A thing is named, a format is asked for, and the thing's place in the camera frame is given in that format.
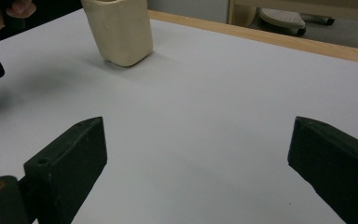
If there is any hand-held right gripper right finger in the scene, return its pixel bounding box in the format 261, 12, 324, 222
287, 116, 358, 224

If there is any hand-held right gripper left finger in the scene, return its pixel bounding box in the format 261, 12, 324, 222
22, 116, 108, 224

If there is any beige square cup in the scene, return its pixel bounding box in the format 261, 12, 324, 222
80, 0, 154, 68

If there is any light wooden table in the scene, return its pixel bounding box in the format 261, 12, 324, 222
147, 8, 358, 66

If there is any office chair base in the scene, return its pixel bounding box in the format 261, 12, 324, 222
258, 7, 336, 37

